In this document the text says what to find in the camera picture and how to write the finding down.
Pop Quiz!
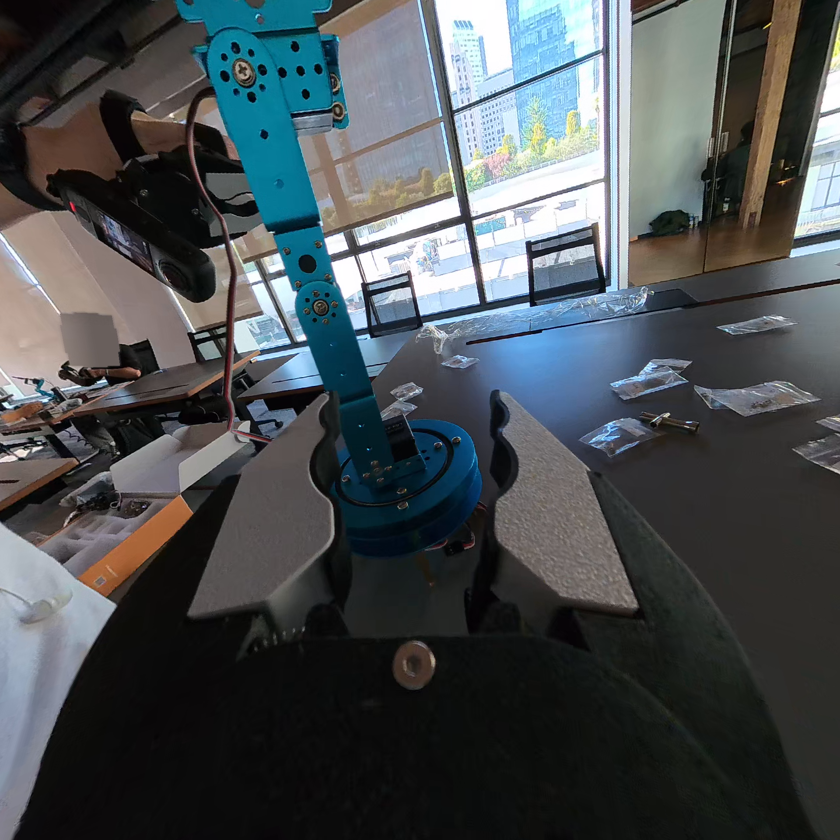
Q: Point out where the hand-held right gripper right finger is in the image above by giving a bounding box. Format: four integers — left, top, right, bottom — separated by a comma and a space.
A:
465, 389, 638, 636

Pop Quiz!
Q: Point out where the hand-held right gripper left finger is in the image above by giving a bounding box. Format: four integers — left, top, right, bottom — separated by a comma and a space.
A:
188, 392, 354, 648

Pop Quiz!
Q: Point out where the blue toy robot arm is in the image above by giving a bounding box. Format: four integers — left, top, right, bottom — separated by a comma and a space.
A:
175, 0, 482, 559

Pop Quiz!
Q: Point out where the grey office desk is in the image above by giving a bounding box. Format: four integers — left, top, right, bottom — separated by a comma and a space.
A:
236, 335, 407, 405

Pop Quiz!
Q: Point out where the dark grey desk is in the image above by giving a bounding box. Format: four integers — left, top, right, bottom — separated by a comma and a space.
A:
341, 253, 840, 840

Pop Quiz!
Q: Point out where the wood-edged dark desk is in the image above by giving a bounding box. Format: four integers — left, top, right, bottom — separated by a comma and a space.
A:
71, 351, 259, 421

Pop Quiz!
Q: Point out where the wooden desk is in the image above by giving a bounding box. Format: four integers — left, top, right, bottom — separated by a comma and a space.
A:
0, 456, 78, 513

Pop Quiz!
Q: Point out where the person's left hand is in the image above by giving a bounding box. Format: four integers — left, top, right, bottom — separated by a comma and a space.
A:
0, 111, 231, 232

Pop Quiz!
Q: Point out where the white roller blind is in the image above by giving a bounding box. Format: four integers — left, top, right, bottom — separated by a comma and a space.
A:
166, 263, 267, 332

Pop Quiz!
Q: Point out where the white cardboard box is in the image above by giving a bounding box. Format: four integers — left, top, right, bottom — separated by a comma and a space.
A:
110, 420, 252, 497

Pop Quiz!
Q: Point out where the orange box with foam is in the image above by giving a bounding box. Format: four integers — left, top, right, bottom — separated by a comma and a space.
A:
38, 496, 193, 599

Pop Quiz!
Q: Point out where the black smartwatch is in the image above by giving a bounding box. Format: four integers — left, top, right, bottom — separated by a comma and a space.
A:
0, 125, 33, 196

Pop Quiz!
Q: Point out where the black mesh chair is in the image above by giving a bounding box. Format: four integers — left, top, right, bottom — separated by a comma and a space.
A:
525, 223, 605, 306
360, 270, 422, 338
186, 325, 226, 364

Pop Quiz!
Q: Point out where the metal cross wrench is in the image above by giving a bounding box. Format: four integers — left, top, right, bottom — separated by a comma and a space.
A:
638, 411, 700, 434

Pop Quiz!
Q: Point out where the crumpled clear plastic wrap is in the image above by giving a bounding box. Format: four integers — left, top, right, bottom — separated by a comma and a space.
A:
416, 288, 650, 355

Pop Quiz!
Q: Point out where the large clear plastic bag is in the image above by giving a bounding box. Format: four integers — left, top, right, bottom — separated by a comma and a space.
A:
694, 381, 821, 418

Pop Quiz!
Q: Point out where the white earphone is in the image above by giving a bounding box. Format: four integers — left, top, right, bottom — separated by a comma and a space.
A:
0, 588, 73, 625

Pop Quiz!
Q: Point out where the translucent roller blind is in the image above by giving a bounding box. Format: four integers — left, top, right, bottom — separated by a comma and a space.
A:
308, 0, 460, 221

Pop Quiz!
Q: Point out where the person's white shirt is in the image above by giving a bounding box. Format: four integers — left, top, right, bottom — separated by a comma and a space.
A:
0, 526, 119, 840

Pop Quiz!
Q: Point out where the wooden pillar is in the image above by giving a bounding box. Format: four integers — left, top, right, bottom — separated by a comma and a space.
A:
738, 0, 806, 232

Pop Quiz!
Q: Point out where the red black white servo cable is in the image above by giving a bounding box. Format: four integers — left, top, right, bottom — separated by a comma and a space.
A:
185, 86, 271, 454

